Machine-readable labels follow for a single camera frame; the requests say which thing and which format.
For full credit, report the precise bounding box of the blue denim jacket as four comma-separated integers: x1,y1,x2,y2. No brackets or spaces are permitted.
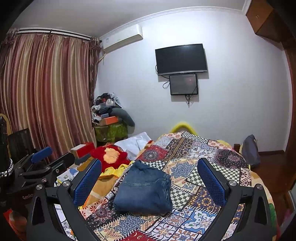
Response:
113,160,173,215

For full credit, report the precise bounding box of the black chair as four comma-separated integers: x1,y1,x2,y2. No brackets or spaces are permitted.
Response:
8,128,35,164

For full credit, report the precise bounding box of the red and white box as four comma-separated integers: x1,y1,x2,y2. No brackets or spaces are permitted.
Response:
70,142,95,158

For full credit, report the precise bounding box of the dark blue bag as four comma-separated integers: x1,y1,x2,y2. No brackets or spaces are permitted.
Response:
241,135,261,168

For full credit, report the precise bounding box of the yellow garment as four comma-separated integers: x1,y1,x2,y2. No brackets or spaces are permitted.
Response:
98,162,132,180

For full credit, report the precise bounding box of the red plush toy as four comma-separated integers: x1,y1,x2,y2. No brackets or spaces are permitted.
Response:
90,145,130,172

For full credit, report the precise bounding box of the patchwork patterned bedspread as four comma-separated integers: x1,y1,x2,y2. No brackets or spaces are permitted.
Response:
54,131,253,241

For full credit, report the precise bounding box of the green patterned storage box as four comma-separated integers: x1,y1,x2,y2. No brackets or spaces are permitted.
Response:
94,123,128,143

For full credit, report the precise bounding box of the orange shoe box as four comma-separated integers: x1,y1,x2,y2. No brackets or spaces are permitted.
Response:
99,116,119,126

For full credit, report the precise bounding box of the striped maroon curtain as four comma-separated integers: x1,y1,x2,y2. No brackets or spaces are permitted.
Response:
1,30,101,160

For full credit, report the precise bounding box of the clutter pile on box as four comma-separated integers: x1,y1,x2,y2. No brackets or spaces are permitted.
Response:
91,92,122,123

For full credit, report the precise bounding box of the white cloth on bed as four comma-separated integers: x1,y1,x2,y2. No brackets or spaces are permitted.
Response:
114,132,151,161

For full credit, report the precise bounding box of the yellow headboard cushion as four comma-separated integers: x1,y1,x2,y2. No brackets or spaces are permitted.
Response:
170,121,198,136

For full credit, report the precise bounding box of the grey pillow on pile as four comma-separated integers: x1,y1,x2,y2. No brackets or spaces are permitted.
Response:
110,108,135,127

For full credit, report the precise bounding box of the white air conditioner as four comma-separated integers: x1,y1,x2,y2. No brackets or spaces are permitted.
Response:
102,24,143,54

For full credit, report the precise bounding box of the brown wooden wardrobe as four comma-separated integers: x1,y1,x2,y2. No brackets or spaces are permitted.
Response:
246,1,295,199

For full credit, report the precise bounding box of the small wall monitor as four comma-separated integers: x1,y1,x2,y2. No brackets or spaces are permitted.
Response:
169,73,198,95

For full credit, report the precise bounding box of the black wall television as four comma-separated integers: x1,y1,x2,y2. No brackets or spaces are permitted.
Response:
155,44,208,75

